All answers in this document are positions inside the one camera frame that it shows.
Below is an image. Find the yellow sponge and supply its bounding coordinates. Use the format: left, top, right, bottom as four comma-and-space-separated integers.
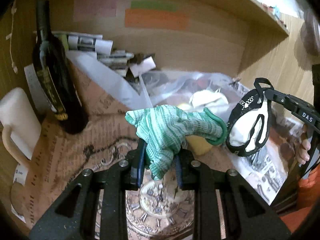
186, 135, 213, 156

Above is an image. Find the green striped knit glove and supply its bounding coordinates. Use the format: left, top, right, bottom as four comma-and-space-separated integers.
125, 105, 227, 180

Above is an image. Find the yellow white plush ball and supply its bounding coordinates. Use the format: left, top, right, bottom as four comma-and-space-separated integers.
177, 103, 193, 112

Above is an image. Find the person's right hand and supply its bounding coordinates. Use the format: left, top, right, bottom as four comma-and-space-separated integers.
296, 124, 311, 165

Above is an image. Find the vintage clock print mat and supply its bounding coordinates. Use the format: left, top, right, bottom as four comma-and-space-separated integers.
15, 62, 296, 240

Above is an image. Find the clear plastic storage box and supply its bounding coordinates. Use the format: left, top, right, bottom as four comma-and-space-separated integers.
142, 70, 249, 122

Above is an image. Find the cream ceramic mug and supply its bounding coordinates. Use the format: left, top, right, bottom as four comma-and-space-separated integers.
1, 87, 41, 169

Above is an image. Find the dark wine bottle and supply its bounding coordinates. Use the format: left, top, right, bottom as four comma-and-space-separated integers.
32, 0, 88, 134

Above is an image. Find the white plastic sheet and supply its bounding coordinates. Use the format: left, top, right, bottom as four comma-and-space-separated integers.
66, 50, 152, 110

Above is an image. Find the rolled newspapers pile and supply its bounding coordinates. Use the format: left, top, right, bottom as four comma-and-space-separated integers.
53, 31, 156, 82

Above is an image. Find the orange paper note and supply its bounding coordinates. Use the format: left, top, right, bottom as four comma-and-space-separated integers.
124, 9, 189, 31

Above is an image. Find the green paper note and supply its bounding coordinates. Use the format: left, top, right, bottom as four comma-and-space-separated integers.
130, 0, 176, 12

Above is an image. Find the pink paper note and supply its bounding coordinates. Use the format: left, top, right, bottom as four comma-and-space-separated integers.
73, 0, 117, 22

